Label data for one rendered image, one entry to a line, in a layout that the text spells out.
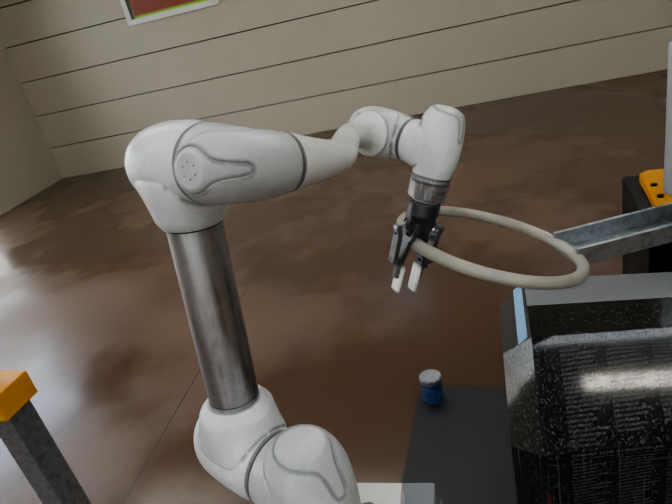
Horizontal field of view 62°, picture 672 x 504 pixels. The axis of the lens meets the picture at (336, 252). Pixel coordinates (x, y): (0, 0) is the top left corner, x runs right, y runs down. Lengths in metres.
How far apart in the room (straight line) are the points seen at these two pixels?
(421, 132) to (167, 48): 7.36
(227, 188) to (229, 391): 0.45
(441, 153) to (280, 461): 0.70
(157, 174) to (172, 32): 7.50
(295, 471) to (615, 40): 7.33
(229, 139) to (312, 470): 0.57
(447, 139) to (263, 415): 0.68
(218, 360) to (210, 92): 7.41
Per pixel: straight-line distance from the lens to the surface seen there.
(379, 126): 1.29
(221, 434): 1.15
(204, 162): 0.80
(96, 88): 9.13
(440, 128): 1.24
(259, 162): 0.82
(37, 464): 1.90
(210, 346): 1.07
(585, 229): 1.68
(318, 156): 0.92
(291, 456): 1.04
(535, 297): 1.92
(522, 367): 1.76
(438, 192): 1.27
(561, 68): 7.87
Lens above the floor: 1.84
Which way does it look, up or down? 25 degrees down
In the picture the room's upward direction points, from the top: 14 degrees counter-clockwise
